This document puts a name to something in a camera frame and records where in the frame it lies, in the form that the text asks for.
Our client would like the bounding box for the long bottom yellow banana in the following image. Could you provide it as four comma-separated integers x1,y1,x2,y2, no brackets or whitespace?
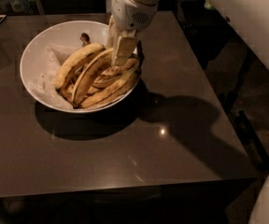
79,40,143,109

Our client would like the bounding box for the white paper liner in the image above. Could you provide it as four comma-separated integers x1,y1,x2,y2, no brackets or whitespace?
30,44,77,110

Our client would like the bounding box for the small inner yellow banana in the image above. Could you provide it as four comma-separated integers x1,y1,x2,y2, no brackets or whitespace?
92,58,139,89

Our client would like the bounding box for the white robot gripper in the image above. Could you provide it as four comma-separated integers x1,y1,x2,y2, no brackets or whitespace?
106,0,158,66

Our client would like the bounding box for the white ceramic bowl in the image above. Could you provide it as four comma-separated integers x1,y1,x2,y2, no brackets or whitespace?
20,21,138,114

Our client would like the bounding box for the black floor stand bar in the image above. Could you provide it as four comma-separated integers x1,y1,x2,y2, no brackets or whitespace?
219,91,269,173

